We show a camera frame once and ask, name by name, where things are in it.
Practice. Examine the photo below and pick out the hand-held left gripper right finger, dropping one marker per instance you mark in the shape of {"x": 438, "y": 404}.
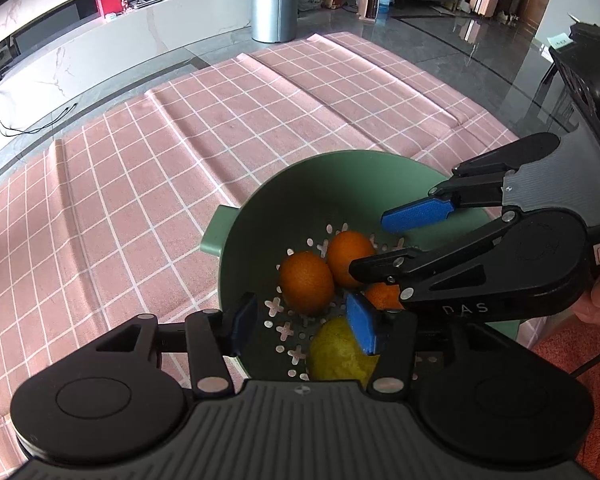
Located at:
{"x": 362, "y": 325}

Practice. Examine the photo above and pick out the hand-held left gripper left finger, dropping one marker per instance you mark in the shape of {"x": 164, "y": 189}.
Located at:
{"x": 242, "y": 327}

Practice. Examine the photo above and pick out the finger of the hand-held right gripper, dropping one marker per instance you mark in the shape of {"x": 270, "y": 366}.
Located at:
{"x": 380, "y": 266}
{"x": 417, "y": 215}

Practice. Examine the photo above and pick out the orange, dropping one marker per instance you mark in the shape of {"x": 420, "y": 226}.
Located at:
{"x": 384, "y": 296}
{"x": 346, "y": 257}
{"x": 306, "y": 282}

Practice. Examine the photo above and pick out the yellow lemon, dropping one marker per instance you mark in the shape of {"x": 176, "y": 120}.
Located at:
{"x": 335, "y": 352}

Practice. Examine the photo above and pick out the green colander bowl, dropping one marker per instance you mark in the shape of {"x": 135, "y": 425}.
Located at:
{"x": 330, "y": 195}

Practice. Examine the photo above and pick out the pink checked tablecloth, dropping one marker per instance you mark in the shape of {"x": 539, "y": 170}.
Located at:
{"x": 180, "y": 160}

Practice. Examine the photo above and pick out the pink space heater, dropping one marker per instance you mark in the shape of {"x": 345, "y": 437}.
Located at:
{"x": 368, "y": 4}

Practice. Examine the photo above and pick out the orange towel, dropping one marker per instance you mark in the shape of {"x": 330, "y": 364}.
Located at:
{"x": 595, "y": 400}

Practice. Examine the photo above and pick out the silver trash can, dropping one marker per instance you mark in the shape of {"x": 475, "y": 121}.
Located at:
{"x": 275, "y": 7}

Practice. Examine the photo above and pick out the white marble cabinet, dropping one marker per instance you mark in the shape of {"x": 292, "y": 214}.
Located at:
{"x": 105, "y": 47}

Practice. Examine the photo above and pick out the red box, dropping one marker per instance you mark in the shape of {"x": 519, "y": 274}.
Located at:
{"x": 109, "y": 4}

